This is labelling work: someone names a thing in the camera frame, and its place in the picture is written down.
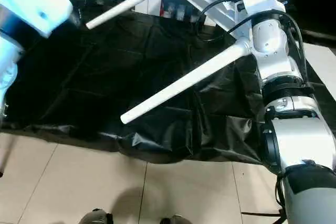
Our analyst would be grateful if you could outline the white plastic table leg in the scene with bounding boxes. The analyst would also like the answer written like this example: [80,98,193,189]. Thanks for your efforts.
[85,0,172,30]
[120,37,254,125]

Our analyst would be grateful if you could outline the white flat board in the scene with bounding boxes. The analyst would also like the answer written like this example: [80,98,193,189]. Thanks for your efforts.
[303,41,336,101]

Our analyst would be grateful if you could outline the black work mat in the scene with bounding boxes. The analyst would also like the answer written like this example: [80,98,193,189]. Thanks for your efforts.
[0,1,336,166]

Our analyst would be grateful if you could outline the grey right robot foot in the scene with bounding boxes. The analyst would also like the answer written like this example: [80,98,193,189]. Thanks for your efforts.
[159,214,193,224]

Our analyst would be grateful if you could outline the grey robot foot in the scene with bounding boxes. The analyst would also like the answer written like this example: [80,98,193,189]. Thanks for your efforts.
[78,208,112,224]
[159,214,193,224]

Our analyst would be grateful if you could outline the grey left robot foot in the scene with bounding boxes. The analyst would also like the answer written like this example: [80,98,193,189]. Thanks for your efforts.
[78,208,112,224]

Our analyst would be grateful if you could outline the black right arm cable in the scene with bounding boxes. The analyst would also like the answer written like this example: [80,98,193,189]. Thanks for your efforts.
[196,0,309,84]

